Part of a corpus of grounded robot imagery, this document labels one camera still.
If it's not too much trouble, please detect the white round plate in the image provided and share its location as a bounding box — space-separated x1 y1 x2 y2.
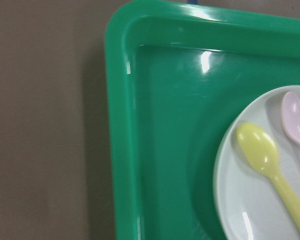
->
213 85 300 240

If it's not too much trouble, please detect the pink plastic spoon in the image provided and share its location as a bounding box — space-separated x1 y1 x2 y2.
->
281 91 300 145

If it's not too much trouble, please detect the yellow plastic spoon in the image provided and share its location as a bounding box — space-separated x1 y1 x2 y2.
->
236 122 300 232

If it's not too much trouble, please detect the green plastic tray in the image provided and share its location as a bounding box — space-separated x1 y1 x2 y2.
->
105 0 300 240

